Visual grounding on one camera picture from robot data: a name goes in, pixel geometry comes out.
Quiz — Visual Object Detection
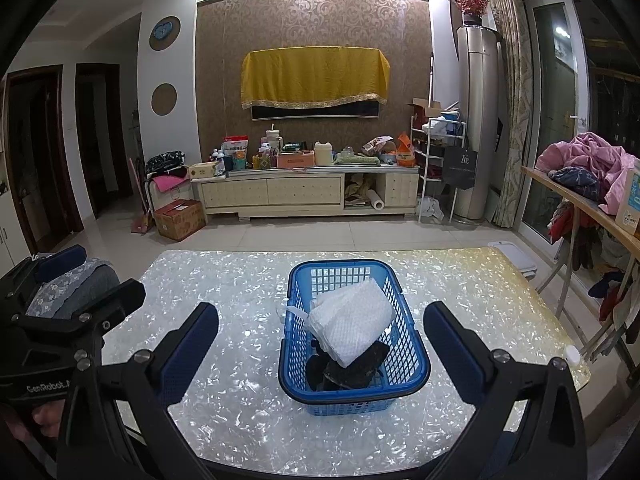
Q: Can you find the pink broom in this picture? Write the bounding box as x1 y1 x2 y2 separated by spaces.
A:
127 157 153 235

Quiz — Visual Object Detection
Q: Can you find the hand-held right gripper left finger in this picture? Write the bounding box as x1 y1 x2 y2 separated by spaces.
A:
56 301 221 480

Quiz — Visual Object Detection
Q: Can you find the green folded cloth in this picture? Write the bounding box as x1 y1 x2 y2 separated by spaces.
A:
334 152 381 166

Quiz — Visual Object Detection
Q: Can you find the patterned beige curtain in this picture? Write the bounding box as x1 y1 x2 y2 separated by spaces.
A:
486 0 538 228

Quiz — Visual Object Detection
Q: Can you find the open cardboard box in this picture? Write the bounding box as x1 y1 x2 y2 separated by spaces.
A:
406 99 441 120

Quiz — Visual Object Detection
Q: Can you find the blue plastic basket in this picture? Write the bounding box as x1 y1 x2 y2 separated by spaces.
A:
277 259 432 417

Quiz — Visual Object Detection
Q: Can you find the white textured towel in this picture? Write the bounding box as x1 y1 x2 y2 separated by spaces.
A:
307 280 396 368

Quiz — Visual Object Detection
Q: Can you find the white flat carton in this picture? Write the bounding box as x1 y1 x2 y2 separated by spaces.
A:
189 161 225 182

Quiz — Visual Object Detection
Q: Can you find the orange snack bag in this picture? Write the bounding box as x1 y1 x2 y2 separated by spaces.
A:
396 132 416 167

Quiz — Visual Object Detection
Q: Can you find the cream tv cabinet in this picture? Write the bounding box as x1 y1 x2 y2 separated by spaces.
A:
191 164 420 222

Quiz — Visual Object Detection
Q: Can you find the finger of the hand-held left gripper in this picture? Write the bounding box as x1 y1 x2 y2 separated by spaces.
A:
0 245 88 306
10 278 147 361

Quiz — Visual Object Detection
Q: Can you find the blue wall clock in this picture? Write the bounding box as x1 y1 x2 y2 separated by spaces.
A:
150 16 182 52

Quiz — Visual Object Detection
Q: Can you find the pink clothes heap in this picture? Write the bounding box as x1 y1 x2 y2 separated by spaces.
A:
535 131 640 216

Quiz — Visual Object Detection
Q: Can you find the black paper bag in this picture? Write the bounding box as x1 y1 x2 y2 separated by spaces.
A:
442 145 478 190

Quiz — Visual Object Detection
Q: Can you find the white metal rack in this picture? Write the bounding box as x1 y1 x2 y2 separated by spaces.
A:
409 114 468 221

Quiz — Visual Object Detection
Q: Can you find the large white detergent bottle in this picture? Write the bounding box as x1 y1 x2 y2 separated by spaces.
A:
615 157 640 238

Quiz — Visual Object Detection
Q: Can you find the red and white bag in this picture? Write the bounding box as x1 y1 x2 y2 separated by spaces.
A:
222 135 250 158

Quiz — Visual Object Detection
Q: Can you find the pile of folded clothes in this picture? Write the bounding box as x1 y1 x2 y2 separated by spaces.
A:
145 151 193 193

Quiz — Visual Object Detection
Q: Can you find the dark wooden door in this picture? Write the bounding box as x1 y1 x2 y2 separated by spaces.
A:
75 62 123 218
5 66 83 256

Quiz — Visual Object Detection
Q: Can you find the pink storage box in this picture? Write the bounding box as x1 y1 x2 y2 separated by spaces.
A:
276 151 315 168

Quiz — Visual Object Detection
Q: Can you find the white plastic bag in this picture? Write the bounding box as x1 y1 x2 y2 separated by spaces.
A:
417 196 445 221

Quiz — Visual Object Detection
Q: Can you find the round brown wall panel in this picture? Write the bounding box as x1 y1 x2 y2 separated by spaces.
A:
151 82 178 116

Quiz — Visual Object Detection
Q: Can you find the black sponge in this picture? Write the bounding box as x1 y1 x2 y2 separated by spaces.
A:
322 341 392 391

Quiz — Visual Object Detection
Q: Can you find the dark blue garment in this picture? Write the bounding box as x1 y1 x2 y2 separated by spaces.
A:
547 166 601 201

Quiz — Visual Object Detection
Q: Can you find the red garment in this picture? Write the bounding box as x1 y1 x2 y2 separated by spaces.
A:
548 202 576 243

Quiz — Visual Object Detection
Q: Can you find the standing air conditioner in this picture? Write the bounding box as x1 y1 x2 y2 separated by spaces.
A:
452 25 506 223

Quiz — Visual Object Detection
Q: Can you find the person's left hand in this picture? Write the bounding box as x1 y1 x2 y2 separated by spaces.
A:
20 402 66 443

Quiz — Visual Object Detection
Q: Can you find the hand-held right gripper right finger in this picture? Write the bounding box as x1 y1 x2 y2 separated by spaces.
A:
422 301 588 480

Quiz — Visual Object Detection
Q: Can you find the white bin lid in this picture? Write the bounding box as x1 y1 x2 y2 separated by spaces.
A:
487 240 540 278

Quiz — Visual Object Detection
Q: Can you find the yellow cover cloth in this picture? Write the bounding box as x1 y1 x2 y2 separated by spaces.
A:
241 47 392 111

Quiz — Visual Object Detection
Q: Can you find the vase with red flowers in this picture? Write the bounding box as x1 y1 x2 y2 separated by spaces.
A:
452 0 491 27

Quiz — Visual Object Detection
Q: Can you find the wooden folding table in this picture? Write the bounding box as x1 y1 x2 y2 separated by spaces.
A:
520 165 640 361

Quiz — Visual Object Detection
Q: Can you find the glass sliding door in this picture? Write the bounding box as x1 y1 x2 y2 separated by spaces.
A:
530 0 591 241

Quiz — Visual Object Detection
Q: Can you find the chair with grey cover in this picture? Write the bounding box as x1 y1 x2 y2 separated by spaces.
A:
25 257 121 321

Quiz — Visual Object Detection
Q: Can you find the brown cardboard box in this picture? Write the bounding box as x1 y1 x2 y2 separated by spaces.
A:
152 199 207 242

